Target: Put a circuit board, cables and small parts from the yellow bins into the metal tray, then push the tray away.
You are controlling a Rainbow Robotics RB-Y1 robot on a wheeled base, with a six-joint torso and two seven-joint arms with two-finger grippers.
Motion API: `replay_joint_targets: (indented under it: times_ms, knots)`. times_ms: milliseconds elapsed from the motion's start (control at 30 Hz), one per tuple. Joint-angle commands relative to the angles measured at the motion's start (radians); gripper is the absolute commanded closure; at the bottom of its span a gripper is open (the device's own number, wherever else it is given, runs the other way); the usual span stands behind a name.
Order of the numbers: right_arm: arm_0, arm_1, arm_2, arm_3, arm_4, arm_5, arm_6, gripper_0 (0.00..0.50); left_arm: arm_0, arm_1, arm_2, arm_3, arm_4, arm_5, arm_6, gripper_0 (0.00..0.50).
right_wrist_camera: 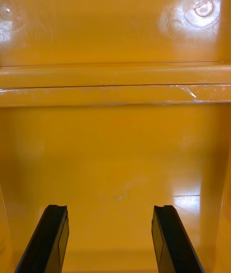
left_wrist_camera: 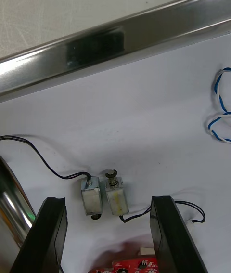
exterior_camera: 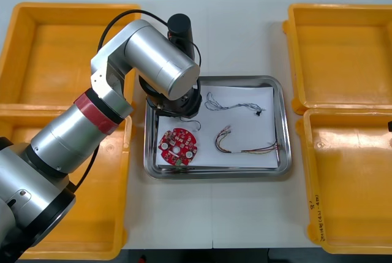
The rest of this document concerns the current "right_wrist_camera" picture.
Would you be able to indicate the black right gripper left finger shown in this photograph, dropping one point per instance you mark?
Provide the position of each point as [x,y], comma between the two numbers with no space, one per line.
[45,244]

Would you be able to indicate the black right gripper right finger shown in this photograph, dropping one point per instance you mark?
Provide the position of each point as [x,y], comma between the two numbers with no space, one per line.
[174,244]

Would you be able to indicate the yellow-orange plastic bin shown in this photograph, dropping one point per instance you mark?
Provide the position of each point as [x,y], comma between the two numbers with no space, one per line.
[108,25]
[108,152]

